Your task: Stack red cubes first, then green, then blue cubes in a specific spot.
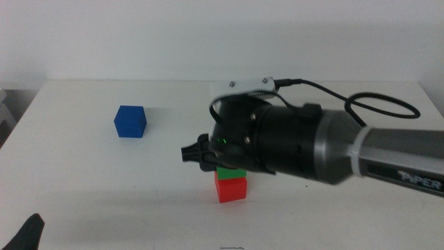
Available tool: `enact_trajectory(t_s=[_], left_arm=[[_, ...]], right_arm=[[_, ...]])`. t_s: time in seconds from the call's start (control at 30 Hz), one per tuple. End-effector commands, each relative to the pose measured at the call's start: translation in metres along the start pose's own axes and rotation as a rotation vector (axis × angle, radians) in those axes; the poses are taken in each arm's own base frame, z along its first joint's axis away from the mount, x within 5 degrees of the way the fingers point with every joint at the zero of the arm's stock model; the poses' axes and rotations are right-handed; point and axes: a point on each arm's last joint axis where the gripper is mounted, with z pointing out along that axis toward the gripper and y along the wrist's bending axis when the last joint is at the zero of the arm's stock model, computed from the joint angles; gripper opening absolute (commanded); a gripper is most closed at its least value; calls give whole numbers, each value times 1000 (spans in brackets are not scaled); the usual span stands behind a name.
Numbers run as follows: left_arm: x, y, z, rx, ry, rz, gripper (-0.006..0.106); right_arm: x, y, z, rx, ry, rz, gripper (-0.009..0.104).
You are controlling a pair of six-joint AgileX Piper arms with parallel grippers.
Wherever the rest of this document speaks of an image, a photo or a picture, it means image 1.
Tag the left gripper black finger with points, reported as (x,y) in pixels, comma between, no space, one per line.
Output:
(29,234)

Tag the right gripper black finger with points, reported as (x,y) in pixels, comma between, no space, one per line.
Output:
(207,167)

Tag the green cube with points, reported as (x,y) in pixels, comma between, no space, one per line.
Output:
(230,173)

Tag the red cube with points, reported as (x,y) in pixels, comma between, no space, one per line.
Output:
(230,191)

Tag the blue cube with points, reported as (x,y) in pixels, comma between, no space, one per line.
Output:
(130,123)

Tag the right black grey Piper arm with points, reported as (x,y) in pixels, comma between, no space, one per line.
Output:
(295,142)

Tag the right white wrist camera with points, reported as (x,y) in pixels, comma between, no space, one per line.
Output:
(249,85)

